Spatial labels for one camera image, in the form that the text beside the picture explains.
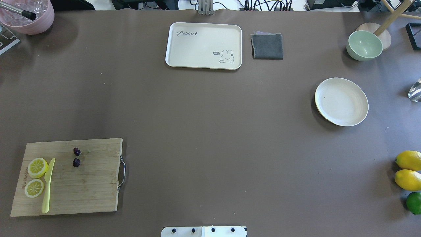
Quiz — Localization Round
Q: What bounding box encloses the cream rabbit tray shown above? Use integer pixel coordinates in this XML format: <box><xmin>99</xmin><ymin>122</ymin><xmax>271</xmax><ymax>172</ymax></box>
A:
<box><xmin>165</xmin><ymin>22</ymin><xmax>242</xmax><ymax>70</ymax></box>

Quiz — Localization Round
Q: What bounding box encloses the grey folded cloth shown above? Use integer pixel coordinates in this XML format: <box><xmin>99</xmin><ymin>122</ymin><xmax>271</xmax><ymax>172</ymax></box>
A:
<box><xmin>251</xmin><ymin>31</ymin><xmax>284</xmax><ymax>60</ymax></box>

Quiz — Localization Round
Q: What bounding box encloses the cream round plate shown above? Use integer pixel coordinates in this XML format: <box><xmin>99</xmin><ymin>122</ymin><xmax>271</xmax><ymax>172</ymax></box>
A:
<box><xmin>314</xmin><ymin>77</ymin><xmax>369</xmax><ymax>127</ymax></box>

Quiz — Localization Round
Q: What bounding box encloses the wooden cutting board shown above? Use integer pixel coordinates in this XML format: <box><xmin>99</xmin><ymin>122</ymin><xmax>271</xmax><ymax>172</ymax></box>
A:
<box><xmin>10</xmin><ymin>138</ymin><xmax>123</xmax><ymax>217</ymax></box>

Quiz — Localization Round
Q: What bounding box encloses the green bowl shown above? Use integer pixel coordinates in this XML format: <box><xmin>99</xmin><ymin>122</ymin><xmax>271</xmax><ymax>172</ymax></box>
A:
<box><xmin>346</xmin><ymin>30</ymin><xmax>383</xmax><ymax>61</ymax></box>

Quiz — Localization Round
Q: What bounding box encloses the yellow plastic knife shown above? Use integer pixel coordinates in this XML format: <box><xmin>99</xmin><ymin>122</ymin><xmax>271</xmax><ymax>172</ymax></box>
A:
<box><xmin>41</xmin><ymin>158</ymin><xmax>56</xmax><ymax>214</ymax></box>

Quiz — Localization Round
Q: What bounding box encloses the lemon slice lower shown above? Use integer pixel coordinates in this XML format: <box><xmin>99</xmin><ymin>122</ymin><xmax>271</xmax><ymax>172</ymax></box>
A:
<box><xmin>24</xmin><ymin>179</ymin><xmax>44</xmax><ymax>198</ymax></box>

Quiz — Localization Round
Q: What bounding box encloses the wooden stand with base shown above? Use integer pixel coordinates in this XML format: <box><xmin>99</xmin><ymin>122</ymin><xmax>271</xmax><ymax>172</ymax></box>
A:
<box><xmin>356</xmin><ymin>0</ymin><xmax>420</xmax><ymax>52</ymax></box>

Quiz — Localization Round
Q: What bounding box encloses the pink bowl with ice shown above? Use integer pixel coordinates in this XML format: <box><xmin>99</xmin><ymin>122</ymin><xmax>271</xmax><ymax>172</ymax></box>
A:
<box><xmin>0</xmin><ymin>0</ymin><xmax>55</xmax><ymax>35</ymax></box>

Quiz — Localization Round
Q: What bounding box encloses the whole lemon upper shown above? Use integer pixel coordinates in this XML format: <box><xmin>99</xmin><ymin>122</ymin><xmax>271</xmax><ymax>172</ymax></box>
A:
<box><xmin>395</xmin><ymin>150</ymin><xmax>421</xmax><ymax>171</ymax></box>

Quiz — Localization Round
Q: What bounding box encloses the whole lemon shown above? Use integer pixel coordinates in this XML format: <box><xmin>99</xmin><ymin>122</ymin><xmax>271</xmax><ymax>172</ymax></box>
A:
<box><xmin>395</xmin><ymin>150</ymin><xmax>421</xmax><ymax>171</ymax></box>
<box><xmin>394</xmin><ymin>169</ymin><xmax>421</xmax><ymax>192</ymax></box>

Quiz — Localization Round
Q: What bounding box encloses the shiny metal object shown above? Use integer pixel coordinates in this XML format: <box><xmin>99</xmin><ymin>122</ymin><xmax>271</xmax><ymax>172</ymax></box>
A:
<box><xmin>408</xmin><ymin>78</ymin><xmax>421</xmax><ymax>102</ymax></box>

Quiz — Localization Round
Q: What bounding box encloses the steel muddler black tip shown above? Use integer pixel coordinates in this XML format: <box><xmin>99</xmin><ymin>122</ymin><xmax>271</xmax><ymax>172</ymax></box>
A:
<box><xmin>0</xmin><ymin>1</ymin><xmax>36</xmax><ymax>21</ymax></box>

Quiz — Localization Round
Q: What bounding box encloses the whole lemon lower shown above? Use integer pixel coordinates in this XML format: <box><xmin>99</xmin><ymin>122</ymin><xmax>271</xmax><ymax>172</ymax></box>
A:
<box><xmin>394</xmin><ymin>169</ymin><xmax>421</xmax><ymax>192</ymax></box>

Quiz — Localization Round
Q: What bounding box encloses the green lime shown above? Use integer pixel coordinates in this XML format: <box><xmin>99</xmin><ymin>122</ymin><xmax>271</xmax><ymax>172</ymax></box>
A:
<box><xmin>406</xmin><ymin>192</ymin><xmax>421</xmax><ymax>215</ymax></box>

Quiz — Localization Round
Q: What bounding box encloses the aluminium frame post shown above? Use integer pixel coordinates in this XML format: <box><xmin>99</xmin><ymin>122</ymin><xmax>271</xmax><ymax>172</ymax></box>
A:
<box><xmin>197</xmin><ymin>0</ymin><xmax>214</xmax><ymax>15</ymax></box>

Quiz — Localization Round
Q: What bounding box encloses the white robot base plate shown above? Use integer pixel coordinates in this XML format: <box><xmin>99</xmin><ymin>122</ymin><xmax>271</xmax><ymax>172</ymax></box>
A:
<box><xmin>161</xmin><ymin>226</ymin><xmax>248</xmax><ymax>237</ymax></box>

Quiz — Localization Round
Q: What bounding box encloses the white wire cup rack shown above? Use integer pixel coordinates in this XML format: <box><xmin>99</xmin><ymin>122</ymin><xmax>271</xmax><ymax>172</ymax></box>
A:
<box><xmin>0</xmin><ymin>23</ymin><xmax>20</xmax><ymax>55</ymax></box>

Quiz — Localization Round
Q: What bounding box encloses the black frame object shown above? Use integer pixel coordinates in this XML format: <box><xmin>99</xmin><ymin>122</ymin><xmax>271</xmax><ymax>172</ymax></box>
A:
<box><xmin>405</xmin><ymin>23</ymin><xmax>421</xmax><ymax>50</ymax></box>

